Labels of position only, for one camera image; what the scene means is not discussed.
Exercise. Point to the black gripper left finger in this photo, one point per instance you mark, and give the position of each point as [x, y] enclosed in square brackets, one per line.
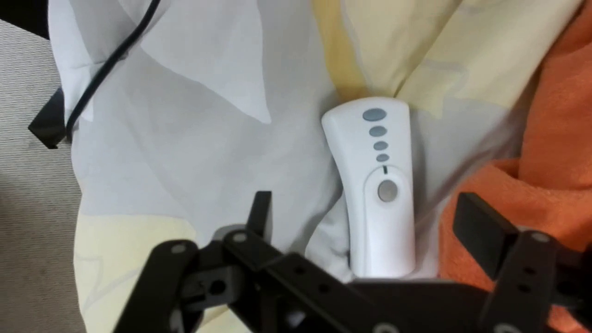
[186, 283]

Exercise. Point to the orange crumpled cloth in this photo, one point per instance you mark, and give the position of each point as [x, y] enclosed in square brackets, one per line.
[556, 135]

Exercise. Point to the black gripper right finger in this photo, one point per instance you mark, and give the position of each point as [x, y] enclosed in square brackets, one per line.
[524, 270]

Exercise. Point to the white remote control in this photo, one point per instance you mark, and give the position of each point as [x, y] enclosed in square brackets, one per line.
[380, 233]

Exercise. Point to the grey yellow floral duvet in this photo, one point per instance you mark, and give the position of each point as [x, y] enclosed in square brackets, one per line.
[204, 122]

